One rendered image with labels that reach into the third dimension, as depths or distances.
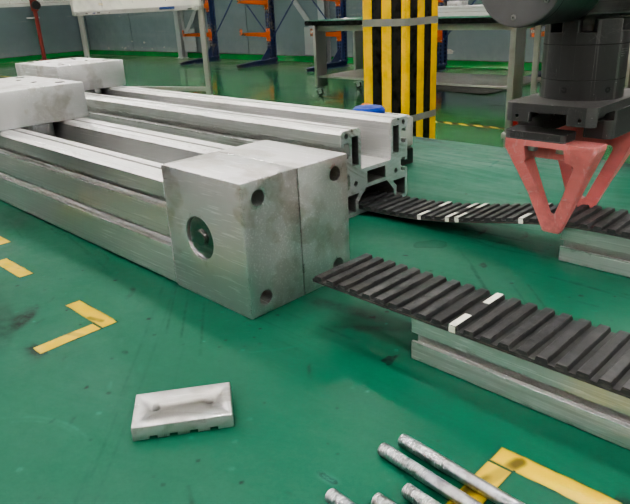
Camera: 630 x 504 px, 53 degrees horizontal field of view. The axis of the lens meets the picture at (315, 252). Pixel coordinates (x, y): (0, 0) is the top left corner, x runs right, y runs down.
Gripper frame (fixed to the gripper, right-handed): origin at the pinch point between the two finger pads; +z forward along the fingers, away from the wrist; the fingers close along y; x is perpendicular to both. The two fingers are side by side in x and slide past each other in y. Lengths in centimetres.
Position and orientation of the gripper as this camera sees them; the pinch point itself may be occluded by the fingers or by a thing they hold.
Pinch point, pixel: (567, 213)
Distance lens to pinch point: 53.6
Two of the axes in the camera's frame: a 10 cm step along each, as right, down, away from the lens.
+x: 7.1, 2.3, -6.7
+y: -7.0, 2.9, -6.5
